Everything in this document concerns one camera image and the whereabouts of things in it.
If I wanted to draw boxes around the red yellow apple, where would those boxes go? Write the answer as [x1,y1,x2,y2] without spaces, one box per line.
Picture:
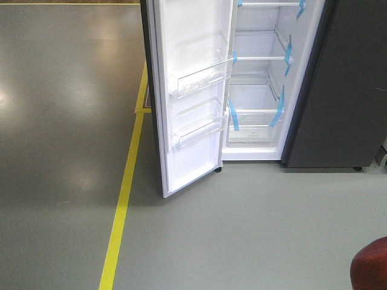
[350,237,386,289]

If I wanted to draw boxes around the lower glass fridge shelf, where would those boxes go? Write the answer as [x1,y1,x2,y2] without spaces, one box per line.
[229,72,282,111]

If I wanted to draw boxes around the glass fridge shelf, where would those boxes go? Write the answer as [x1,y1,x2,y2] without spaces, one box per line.
[232,30,289,62]
[237,1,300,7]
[229,72,282,111]

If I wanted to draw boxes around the open fridge door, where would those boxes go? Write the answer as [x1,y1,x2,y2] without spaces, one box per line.
[140,1,236,198]

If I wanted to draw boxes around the middle glass fridge shelf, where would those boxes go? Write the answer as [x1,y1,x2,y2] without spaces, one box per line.
[232,30,289,62]

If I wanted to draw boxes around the upper glass fridge shelf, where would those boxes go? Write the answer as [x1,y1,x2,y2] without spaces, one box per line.
[237,1,300,7]

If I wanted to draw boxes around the clear lower door bin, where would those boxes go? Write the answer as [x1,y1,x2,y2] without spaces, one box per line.
[172,98,226,150]

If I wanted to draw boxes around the clear door bin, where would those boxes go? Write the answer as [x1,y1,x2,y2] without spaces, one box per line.
[168,57,234,98]
[172,98,226,150]

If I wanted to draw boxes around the blue tape strip lower left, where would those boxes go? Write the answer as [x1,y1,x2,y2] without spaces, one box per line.
[227,99,240,131]

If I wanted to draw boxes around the blue tape strip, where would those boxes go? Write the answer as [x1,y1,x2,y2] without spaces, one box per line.
[227,99,240,131]
[284,35,293,76]
[270,85,285,127]
[296,0,306,19]

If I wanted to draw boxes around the clear crisper drawer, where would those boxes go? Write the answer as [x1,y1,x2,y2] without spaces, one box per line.
[226,125,277,147]

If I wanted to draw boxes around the clear middle door bin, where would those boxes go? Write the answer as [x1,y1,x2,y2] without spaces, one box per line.
[168,57,234,98]

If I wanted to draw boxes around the blue tape strip lower right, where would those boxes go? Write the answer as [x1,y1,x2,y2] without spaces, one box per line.
[270,85,285,127]

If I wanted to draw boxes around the blue tape strip middle right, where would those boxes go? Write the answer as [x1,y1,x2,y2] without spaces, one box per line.
[284,35,293,76]

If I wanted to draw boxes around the blue tape strip upper right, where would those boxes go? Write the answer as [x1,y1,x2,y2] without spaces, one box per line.
[296,0,306,19]

